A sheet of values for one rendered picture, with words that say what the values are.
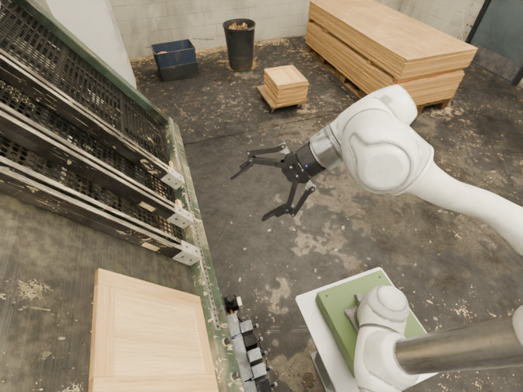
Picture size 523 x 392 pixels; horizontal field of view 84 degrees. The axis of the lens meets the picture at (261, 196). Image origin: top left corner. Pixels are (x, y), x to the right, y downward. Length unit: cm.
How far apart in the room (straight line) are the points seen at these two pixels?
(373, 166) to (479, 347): 61
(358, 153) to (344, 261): 213
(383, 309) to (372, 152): 84
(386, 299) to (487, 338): 39
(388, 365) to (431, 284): 166
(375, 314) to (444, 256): 177
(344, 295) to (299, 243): 117
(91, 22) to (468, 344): 440
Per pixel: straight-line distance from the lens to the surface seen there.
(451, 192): 57
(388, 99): 62
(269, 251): 250
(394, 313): 121
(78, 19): 445
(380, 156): 44
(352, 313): 143
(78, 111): 151
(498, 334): 91
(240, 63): 513
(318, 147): 64
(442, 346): 99
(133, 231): 120
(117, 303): 107
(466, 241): 312
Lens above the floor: 214
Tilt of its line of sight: 48 degrees down
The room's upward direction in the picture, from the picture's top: straight up
